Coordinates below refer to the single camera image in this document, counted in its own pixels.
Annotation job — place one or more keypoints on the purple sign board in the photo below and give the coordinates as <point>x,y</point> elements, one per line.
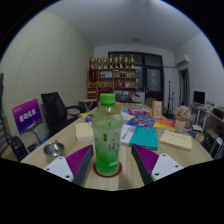
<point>27,116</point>

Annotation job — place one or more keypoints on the black office chair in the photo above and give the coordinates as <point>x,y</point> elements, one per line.
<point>55,110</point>

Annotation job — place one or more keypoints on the flat round red coaster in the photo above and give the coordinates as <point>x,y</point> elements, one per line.
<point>96,172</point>

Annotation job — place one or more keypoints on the orange red book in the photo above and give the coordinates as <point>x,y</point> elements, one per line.
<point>165,124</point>

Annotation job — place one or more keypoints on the green drink bottle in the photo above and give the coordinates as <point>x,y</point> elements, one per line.
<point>107,140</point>

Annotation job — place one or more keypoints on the silver ribbed suitcase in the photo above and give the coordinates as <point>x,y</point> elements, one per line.
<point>3,136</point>

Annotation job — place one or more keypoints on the black computer monitor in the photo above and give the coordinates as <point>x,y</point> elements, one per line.
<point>199,97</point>

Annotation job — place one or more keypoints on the cream yellow book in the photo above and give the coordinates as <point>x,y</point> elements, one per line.
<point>84,131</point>

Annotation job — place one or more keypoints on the pink box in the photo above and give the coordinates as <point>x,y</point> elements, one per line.
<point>138,112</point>

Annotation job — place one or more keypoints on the black framed glass door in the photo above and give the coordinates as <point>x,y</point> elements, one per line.
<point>153,80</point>

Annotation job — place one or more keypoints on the small round side table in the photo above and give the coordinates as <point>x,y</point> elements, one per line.
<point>87,101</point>

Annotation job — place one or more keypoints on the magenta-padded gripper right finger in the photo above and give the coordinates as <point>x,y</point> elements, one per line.
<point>146,159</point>

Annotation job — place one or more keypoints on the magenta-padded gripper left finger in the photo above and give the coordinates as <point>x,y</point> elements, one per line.
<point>78,160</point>

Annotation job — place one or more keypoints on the beige notebook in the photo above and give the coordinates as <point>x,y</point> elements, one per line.
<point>175,140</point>

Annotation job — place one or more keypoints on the upright orange carton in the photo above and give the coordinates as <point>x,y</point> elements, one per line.
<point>156,109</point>

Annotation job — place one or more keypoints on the vase with pink flowers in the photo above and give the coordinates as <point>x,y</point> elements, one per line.
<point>182,115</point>

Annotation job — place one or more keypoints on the blue package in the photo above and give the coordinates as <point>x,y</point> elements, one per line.
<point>141,121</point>

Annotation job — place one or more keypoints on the white air conditioner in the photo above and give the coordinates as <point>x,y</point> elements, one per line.
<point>182,60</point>

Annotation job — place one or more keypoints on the white printed paper booklet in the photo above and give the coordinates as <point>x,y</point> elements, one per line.
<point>127,135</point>

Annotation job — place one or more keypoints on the small steel cup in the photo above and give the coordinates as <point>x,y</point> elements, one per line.
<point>54,149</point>

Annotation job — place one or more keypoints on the teal book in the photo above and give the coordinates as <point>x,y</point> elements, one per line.
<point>144,138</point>

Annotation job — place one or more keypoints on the wooden shelf unit with trophies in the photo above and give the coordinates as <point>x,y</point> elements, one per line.
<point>111,80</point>

